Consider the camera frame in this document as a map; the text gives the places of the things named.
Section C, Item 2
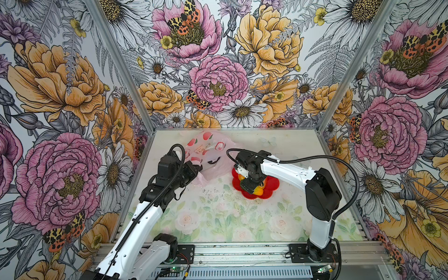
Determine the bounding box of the orange red toy fruit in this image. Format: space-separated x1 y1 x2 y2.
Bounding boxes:
253 186 264 197

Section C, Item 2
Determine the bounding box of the green circuit board right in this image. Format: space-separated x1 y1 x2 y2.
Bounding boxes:
316 264 333 274

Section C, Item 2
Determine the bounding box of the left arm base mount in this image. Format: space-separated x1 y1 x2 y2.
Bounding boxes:
162 245 196 265

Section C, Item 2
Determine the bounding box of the green circuit board left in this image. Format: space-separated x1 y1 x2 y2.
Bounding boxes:
161 267 187 274

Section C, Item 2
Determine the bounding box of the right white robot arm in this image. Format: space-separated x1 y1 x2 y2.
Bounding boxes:
229 149 342 262

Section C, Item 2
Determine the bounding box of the green circuit board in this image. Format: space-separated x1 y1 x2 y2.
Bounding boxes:
316 264 333 274
161 267 187 274

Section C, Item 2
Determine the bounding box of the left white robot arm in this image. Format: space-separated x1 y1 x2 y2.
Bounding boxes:
81 144 203 280

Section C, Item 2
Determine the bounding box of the pink plastic bag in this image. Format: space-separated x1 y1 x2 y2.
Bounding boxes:
185 131 240 187

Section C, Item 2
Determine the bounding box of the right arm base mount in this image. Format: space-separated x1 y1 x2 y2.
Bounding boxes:
284 243 340 263

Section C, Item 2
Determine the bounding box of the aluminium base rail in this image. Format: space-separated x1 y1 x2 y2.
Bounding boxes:
94 241 389 280

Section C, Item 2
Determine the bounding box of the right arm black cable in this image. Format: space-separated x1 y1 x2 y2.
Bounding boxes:
226 148 361 280

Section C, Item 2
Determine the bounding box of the red flower-shaped plate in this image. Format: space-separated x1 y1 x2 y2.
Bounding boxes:
232 169 280 200

